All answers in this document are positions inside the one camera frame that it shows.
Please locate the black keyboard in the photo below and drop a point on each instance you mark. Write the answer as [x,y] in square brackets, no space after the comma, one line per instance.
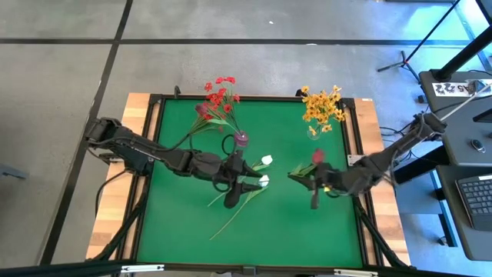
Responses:
[476,200]

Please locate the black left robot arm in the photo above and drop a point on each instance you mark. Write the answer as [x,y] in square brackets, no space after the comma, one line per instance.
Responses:
[153,155]

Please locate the black monitor pole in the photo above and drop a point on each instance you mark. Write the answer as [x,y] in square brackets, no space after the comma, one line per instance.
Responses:
[461,57]

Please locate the grey flat floor object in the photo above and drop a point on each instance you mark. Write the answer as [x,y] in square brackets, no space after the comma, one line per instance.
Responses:
[11,172]

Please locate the black desk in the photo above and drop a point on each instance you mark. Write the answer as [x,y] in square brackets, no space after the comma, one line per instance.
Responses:
[461,134]
[473,246]

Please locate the pink glass vase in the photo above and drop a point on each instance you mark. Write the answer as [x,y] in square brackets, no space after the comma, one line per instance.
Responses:
[241,139]

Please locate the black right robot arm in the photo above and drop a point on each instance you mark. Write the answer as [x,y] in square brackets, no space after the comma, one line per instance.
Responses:
[392,154]

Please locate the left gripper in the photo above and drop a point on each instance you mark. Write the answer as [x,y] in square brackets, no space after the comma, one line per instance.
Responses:
[227,173]

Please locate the silver frame bracket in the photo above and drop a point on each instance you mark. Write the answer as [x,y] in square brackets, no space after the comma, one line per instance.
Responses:
[142,268]
[355,272]

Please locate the white label sheet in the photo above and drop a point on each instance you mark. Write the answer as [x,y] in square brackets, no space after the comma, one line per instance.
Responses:
[449,88]

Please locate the green table mat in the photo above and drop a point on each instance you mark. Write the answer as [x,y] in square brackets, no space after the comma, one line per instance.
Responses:
[269,238]

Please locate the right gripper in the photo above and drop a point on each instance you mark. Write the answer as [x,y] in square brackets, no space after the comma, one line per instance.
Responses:
[332,179]

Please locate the clear glass vase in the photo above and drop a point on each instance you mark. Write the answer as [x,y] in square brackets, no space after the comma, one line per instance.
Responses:
[313,135]

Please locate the black tripod light stand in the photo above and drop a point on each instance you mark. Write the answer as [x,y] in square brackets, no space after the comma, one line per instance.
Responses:
[404,61]

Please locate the white artificial tulip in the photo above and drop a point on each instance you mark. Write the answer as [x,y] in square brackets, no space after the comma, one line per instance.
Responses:
[263,179]
[266,159]

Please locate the black computer mouse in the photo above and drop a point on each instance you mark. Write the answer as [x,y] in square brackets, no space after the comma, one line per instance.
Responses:
[477,145]

